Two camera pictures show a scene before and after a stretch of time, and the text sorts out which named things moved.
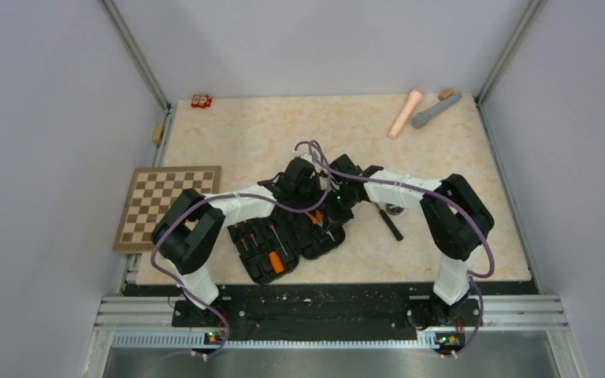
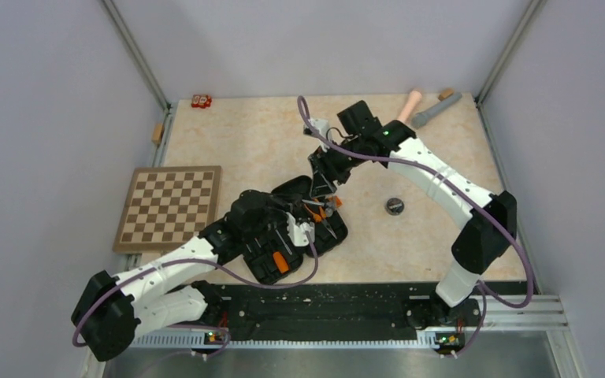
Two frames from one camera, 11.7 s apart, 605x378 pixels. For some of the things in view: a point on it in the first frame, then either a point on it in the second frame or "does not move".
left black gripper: [315, 182] → [280, 205]
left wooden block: [157, 133] does not move
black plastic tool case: [270, 246] does not move
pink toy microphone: [414, 97] does not move
